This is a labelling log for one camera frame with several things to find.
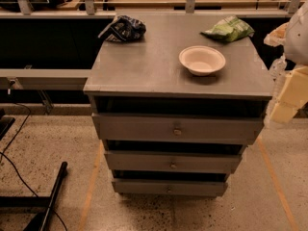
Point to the grey metal rail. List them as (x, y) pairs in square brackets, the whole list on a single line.
[(43, 79)]

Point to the grey drawer cabinet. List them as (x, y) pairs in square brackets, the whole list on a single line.
[(146, 78)]

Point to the top grey drawer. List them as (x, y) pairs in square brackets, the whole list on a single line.
[(123, 127)]

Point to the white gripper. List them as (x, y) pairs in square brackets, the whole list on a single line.
[(297, 40)]

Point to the green chip bag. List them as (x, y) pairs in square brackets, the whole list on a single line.
[(229, 29)]

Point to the white paper bowl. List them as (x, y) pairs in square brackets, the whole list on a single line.
[(202, 60)]

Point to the blue chip bag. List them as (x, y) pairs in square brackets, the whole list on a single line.
[(123, 29)]

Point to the bottom grey drawer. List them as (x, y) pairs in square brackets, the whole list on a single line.
[(211, 189)]

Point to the grey drawer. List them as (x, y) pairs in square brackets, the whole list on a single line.
[(123, 127), (171, 162), (211, 189)]

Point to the clear sanitizer bottle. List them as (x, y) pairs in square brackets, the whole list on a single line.
[(277, 67)]

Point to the middle grey drawer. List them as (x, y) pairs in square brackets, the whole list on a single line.
[(171, 162)]

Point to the black stand leg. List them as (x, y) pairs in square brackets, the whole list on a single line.
[(45, 204)]

